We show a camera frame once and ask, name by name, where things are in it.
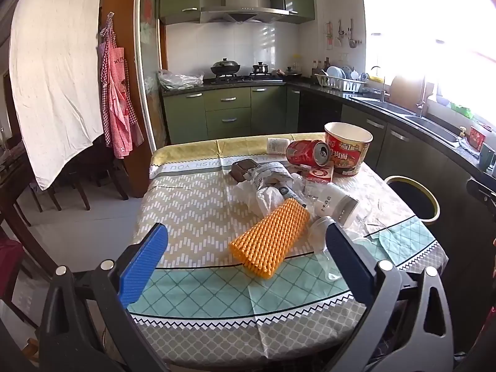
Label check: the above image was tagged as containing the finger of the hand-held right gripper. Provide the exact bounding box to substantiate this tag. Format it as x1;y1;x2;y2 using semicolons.
466;177;496;213

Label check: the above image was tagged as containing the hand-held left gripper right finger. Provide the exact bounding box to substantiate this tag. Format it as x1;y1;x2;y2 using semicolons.
321;225;456;372

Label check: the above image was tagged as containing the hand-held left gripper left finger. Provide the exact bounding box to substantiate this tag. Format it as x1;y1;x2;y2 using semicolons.
39;223;183;372

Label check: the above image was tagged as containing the yellow rimmed trash bin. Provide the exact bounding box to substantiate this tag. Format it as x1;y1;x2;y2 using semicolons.
384;175;440;223

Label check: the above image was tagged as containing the red and white small box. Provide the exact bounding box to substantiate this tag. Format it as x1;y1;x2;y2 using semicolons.
306;164;334;184

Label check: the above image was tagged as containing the red instant noodle cup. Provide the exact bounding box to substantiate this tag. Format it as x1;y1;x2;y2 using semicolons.
323;122;373;177

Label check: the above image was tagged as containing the red soda can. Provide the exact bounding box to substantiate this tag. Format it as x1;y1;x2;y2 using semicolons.
286;139;331;168

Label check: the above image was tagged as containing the cartoon print tissue pack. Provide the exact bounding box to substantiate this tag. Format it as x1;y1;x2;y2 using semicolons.
267;137;292;155

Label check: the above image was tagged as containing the green cup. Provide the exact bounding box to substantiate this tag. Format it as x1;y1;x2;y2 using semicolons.
478;143;496;171

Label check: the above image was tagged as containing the clear plastic cup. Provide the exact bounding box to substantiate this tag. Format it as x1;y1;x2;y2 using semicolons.
307;216;342;281

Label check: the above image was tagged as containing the red carton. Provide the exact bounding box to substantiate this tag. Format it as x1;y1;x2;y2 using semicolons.
469;125;493;152

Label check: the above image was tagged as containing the white cylindrical bottle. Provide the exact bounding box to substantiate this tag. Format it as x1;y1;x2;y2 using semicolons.
310;183;360;227

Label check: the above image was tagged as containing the steel kitchen sink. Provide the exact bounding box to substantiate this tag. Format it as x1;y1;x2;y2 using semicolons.
360;97;462;144

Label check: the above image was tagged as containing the patterned tablecloth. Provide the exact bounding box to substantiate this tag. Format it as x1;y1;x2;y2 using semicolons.
130;134;450;361

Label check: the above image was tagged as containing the green packet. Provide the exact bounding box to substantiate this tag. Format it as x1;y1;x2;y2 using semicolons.
449;103;475;119

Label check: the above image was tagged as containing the orange foam net sleeve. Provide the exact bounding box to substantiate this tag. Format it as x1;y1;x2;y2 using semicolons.
228;197;311;280

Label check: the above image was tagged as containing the clear plastic wrapper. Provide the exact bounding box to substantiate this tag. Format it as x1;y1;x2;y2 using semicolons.
289;172;316;207

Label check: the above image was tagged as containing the dark wooden chair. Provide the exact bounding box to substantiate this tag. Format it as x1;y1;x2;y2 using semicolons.
58;143;129;210

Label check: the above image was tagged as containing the white plastic bag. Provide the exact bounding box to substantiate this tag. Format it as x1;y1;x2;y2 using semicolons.
232;182;287;215

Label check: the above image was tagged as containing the steel faucet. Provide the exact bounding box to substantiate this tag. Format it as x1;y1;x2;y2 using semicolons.
416;75;431;119
370;66;388;103

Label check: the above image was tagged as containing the crumpled printed plastic bag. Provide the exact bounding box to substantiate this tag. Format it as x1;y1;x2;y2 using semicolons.
248;163;299;198

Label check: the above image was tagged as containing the wooden cutting board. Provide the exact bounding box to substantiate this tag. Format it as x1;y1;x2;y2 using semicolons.
389;73;423;111

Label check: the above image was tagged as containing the dark red cloth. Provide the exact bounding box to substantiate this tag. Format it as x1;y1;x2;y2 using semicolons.
0;238;26;299

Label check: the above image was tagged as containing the brown leather pouch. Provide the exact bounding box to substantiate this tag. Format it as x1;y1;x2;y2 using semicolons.
231;160;256;182

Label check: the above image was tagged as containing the dark wooden dining table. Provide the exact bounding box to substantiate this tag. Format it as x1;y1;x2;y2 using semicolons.
0;139;51;241

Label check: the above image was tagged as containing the white dish rack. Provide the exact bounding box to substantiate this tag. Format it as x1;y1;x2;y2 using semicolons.
315;66;368;94

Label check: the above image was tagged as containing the pink checkered apron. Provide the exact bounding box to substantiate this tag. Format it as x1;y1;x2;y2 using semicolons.
97;13;145;159

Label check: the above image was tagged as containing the clear plastic bag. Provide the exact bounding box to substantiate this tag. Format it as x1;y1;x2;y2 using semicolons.
157;69;205;91

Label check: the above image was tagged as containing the bright kitchen window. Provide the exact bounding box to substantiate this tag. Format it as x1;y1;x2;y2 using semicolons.
358;0;496;125

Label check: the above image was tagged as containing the sliding glass door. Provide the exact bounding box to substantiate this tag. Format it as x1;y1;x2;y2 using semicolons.
134;0;171;152

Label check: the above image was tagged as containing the gas stove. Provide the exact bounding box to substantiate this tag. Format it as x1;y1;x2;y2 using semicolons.
209;72;283;84

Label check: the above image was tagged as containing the black wok with lid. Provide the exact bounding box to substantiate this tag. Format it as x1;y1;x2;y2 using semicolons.
210;57;241;76

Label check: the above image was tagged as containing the white hanging sheet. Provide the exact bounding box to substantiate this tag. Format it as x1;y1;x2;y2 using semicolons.
8;0;107;191

